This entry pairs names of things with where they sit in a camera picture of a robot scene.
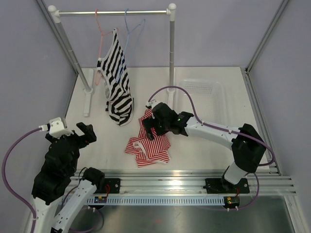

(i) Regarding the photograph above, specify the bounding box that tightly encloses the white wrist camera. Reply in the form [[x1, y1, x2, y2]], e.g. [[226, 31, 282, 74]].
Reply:
[[39, 117, 73, 138], [145, 100, 161, 110]]

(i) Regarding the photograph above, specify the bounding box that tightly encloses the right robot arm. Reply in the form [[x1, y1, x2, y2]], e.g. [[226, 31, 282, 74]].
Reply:
[[142, 100, 266, 194]]

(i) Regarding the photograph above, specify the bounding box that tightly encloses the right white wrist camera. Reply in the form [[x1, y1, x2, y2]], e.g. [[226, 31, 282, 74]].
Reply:
[[145, 100, 161, 110]]

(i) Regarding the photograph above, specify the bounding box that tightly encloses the black white striped tank top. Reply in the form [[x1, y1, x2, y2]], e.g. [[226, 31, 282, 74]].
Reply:
[[97, 29, 134, 126]]

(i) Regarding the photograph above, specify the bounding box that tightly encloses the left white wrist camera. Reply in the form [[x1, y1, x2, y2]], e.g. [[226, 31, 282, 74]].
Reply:
[[39, 117, 73, 138]]

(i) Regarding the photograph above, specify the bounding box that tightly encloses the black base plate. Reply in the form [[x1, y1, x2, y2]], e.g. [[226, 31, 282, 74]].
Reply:
[[204, 178, 250, 194], [103, 178, 121, 194]]

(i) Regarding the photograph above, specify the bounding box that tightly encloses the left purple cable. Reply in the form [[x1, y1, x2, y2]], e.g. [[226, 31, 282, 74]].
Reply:
[[1, 128, 105, 233]]

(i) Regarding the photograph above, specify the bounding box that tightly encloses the silver white clothes rack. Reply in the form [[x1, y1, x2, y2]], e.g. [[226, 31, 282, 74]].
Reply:
[[48, 3, 176, 117]]

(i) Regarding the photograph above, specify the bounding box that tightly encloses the white slotted cable duct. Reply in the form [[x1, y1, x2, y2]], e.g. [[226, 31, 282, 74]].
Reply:
[[86, 196, 225, 206]]

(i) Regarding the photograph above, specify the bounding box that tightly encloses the red white striped tank top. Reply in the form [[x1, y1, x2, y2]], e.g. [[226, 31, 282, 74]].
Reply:
[[124, 109, 171, 167]]

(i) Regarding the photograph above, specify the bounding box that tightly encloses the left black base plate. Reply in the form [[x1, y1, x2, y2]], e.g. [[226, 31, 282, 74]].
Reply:
[[103, 178, 121, 194]]

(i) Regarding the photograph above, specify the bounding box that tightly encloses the pink hanger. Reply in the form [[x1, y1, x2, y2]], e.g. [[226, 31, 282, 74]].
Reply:
[[95, 9, 112, 86]]

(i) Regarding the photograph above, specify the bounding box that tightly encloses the blue hanger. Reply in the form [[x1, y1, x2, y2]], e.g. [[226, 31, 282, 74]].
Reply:
[[116, 8, 146, 83]]

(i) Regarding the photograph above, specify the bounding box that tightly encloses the white plastic basket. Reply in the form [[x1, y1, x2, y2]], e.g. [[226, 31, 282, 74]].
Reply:
[[178, 79, 228, 125]]

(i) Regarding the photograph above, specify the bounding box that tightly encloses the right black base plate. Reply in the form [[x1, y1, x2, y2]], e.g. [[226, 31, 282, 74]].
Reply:
[[204, 178, 250, 194]]

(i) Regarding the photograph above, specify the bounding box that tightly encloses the aluminium mounting rail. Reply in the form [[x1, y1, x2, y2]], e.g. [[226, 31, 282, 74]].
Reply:
[[101, 165, 296, 196]]

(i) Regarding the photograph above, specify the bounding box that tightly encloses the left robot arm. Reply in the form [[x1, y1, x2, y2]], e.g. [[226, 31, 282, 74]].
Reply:
[[30, 120, 105, 233]]

